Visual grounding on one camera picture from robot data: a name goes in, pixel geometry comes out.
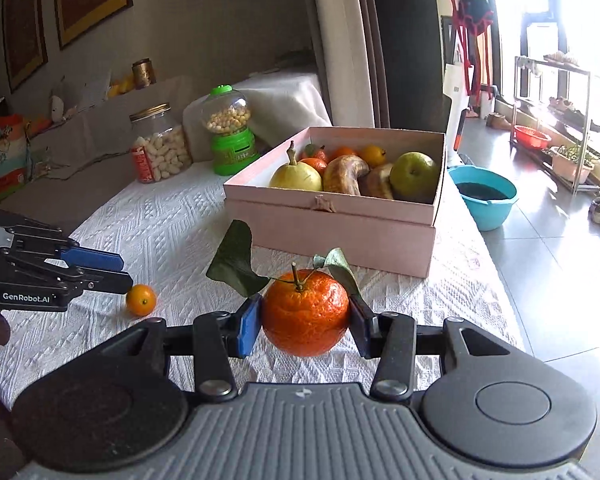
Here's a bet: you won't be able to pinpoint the glass jar of peanuts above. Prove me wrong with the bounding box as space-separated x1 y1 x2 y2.
129 103 193 185

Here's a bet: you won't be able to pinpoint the potted plant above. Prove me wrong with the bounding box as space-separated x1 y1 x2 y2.
550 145 598 183

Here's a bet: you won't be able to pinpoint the beige draped cloth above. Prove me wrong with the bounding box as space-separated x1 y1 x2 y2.
182 71 333 161

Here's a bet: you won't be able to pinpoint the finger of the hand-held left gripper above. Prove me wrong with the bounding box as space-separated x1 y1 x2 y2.
0 209 125 272
2 252 134 296

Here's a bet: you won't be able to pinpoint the white paper sheet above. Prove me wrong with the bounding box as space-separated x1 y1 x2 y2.
62 72 112 111

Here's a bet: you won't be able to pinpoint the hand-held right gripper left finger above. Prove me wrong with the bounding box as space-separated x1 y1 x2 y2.
107 294 263 403

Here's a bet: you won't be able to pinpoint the leafy orange mandarin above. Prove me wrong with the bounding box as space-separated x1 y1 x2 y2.
206 219 363 358

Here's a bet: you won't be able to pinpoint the large brown spotted banana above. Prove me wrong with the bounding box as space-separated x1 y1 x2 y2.
322 155 371 196

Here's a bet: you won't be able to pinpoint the gold framed wall picture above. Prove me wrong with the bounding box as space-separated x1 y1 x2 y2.
1 0 49 93
54 0 133 51

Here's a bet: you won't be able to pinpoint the red plastic basin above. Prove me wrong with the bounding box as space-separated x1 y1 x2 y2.
512 125 552 150

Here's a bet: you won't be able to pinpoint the grey cloth covered sideboard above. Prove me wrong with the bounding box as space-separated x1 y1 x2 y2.
0 76 201 241

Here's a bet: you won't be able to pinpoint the metal shoe rack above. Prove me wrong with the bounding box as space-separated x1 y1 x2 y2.
511 52 600 193

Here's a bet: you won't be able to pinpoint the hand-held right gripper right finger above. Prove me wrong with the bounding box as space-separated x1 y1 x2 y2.
349 294 511 403

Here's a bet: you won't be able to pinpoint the pink cardboard box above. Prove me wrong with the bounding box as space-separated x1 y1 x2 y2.
223 126 448 278

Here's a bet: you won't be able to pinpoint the white standing appliance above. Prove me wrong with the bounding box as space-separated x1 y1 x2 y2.
442 62 468 167

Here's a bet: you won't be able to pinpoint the green candy dispenser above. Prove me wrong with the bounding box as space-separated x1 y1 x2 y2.
201 85 260 177

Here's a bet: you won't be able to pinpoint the brass tin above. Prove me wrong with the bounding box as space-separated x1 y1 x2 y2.
131 58 157 91

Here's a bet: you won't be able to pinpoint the black framed window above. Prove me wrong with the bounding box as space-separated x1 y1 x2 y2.
490 0 600 176

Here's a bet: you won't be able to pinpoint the blue plastic basin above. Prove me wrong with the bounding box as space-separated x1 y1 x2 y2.
448 165 520 232

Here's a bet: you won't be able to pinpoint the yellow fruits on sideboard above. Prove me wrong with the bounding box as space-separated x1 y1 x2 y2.
107 75 136 98

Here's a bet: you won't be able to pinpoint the colourful printed bag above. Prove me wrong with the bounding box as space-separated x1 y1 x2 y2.
0 114 31 204

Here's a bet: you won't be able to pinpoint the yellow pear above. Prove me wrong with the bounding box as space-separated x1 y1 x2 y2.
269 141 324 192

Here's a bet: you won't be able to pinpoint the yellow spotted banana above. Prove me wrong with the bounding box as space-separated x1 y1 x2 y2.
362 162 396 201

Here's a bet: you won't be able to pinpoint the small orange mandarin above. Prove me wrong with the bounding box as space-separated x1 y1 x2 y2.
126 284 157 317

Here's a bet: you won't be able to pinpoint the green pear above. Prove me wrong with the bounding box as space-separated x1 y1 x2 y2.
389 151 441 204

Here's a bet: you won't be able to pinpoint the brown curtain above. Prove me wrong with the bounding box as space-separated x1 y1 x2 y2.
365 0 448 136

